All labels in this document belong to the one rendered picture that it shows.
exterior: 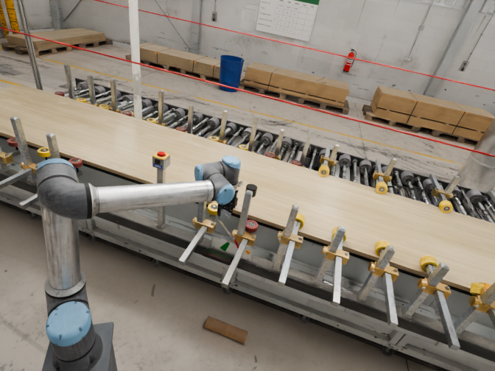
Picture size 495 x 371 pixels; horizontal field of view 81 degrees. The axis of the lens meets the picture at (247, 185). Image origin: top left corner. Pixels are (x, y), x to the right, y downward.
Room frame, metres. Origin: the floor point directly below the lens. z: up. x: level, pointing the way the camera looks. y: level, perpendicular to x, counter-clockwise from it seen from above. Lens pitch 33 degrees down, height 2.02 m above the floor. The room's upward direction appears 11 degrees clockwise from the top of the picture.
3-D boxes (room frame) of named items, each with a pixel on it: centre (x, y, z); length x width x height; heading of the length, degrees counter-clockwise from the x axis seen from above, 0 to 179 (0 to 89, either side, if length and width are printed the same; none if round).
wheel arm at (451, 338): (0.98, -1.02, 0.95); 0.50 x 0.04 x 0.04; 169
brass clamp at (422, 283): (1.05, -1.02, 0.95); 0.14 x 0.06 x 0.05; 79
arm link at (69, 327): (0.59, 0.58, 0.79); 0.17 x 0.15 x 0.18; 38
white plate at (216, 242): (1.23, 0.02, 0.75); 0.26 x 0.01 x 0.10; 79
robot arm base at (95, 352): (0.59, 0.58, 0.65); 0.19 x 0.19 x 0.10
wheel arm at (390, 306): (1.03, -0.78, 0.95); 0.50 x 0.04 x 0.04; 169
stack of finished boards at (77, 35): (7.82, 5.43, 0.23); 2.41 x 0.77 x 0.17; 173
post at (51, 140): (1.49, 1.21, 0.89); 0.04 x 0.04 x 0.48; 79
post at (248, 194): (1.25, -0.02, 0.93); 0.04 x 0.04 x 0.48; 79
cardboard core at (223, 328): (1.15, -0.05, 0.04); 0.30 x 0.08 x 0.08; 79
